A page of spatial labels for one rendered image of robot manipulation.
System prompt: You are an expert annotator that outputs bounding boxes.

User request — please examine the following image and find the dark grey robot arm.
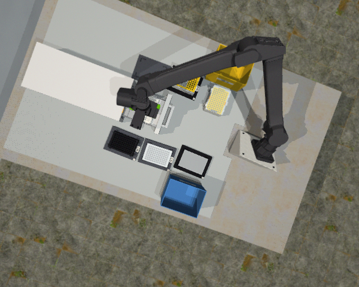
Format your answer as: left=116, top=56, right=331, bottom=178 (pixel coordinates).
left=116, top=36, right=288, bottom=163

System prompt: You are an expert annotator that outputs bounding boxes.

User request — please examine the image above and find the blue open-top bin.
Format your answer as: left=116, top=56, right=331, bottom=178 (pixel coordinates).
left=160, top=174, right=207, bottom=218

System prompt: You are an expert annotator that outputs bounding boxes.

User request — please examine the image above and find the black square frame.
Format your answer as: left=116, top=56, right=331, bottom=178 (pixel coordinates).
left=174, top=145, right=212, bottom=179

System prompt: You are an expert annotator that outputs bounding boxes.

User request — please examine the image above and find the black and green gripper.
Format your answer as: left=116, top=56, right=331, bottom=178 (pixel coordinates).
left=129, top=100, right=160, bottom=119

